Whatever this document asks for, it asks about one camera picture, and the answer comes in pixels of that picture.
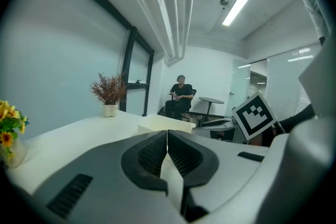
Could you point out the black office chair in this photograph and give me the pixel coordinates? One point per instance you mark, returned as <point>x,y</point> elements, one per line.
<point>193,94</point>

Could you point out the dried reddish plant white vase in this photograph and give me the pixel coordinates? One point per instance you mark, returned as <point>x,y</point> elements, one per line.
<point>109,90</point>

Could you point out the person's right forearm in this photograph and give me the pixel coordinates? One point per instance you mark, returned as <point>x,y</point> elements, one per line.
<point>296,119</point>

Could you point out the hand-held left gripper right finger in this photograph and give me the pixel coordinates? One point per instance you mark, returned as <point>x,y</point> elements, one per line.
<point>231,178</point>

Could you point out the ceiling smoke detector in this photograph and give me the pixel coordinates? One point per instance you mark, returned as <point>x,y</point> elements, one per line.
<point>224,2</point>

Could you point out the white ceiling pipes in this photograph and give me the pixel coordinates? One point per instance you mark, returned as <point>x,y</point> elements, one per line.
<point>168,8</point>

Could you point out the sunflower bouquet in vase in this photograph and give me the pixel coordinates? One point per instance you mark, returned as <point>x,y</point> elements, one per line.
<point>10,123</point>

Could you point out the round black side table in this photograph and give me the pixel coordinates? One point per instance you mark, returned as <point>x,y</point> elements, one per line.
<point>211,100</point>

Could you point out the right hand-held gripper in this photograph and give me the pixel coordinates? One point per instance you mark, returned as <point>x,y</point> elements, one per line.
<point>253,116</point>

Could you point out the person's grey shirt torso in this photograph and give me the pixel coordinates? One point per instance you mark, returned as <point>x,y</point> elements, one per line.
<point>312,2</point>

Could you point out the long ceiling light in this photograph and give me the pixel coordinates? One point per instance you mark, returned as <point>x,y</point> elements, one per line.
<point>237,6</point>

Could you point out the black window frame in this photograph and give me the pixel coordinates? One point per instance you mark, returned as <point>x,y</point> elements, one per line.
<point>128,60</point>

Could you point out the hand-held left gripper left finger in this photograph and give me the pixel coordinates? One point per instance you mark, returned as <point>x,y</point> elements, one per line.
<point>105,191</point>

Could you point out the frosted glass door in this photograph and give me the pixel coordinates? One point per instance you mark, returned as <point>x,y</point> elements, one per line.
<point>241,86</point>

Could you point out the cream plastic organizer tray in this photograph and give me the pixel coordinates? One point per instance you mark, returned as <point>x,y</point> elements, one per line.
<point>162,124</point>

